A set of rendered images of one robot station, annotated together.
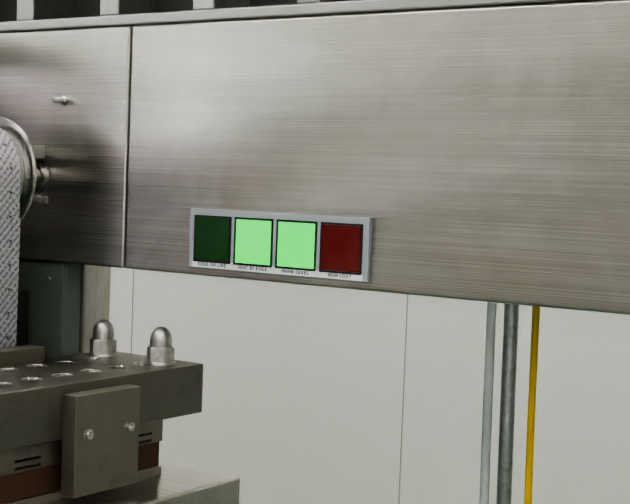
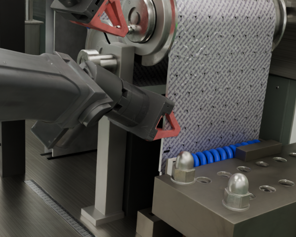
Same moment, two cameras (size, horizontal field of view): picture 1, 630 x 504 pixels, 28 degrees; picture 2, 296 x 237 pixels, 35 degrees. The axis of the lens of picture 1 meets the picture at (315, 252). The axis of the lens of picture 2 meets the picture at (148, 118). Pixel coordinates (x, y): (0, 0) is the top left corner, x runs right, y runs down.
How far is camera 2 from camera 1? 0.74 m
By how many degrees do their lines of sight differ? 22
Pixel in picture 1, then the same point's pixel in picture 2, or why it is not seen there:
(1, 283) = (255, 97)
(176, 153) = not seen: outside the picture
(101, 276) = not seen: outside the picture
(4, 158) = (267, 11)
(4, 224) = (261, 57)
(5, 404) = (276, 215)
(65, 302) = (287, 104)
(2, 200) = (262, 41)
